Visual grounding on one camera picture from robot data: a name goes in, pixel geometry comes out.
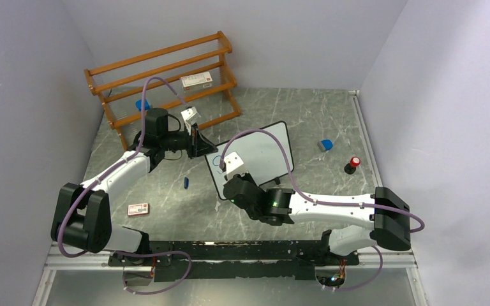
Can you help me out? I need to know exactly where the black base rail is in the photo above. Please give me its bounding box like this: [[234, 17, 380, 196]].
[[108, 238, 359, 282]]

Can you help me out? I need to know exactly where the blue grey whiteboard eraser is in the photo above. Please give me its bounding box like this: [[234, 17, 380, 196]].
[[317, 139, 333, 152]]

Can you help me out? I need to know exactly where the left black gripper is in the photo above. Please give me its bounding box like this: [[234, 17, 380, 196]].
[[160, 121, 217, 159]]

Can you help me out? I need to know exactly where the blue cube on shelf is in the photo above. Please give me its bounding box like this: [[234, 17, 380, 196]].
[[135, 99, 151, 112]]

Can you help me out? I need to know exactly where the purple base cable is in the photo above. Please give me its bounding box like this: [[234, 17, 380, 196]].
[[115, 251, 193, 296]]

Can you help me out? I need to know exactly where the white red box on shelf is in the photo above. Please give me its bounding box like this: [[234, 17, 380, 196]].
[[180, 71, 213, 93]]

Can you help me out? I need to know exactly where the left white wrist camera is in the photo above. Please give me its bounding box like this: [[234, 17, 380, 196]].
[[181, 106, 200, 134]]

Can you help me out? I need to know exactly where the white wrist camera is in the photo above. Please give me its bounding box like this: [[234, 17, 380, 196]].
[[181, 106, 200, 134], [221, 152, 249, 180]]

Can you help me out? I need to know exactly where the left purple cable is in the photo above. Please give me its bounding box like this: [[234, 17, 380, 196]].
[[57, 76, 191, 258]]

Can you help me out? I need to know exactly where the red black bottle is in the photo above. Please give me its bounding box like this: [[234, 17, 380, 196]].
[[344, 156, 361, 175]]

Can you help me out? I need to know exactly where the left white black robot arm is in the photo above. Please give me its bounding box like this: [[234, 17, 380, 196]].
[[50, 107, 218, 265]]

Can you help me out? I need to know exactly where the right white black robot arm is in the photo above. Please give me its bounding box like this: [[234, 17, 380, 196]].
[[223, 175, 411, 264]]

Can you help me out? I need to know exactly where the white whiteboard black frame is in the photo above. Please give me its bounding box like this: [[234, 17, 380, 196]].
[[204, 120, 294, 200]]

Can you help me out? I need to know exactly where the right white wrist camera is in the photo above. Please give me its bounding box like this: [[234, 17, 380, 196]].
[[221, 152, 249, 180]]

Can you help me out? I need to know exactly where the red white box on table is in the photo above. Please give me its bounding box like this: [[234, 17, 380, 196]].
[[127, 203, 149, 217]]

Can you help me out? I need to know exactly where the orange wooden shelf rack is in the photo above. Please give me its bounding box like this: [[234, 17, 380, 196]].
[[84, 31, 242, 149]]

